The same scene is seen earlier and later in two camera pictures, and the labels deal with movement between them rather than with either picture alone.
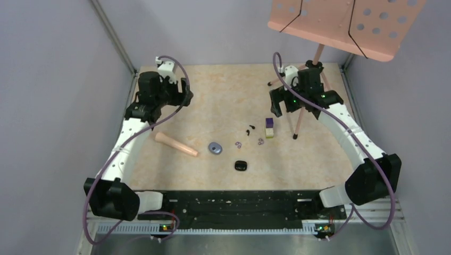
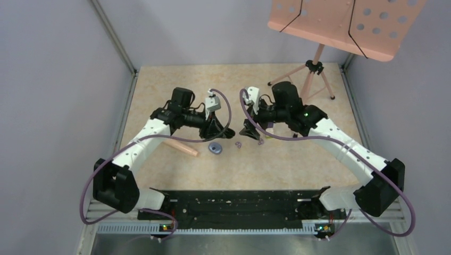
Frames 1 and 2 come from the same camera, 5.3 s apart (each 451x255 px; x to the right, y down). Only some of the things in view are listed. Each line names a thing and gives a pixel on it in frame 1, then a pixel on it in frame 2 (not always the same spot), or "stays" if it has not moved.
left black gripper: [181, 99] -> [211, 128]
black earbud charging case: [241, 165] -> [229, 133]
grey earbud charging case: [215, 147] stays
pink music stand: [375, 28] stays
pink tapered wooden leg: [161, 137] stays
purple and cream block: [269, 129] stays
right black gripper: [278, 94] -> [250, 130]
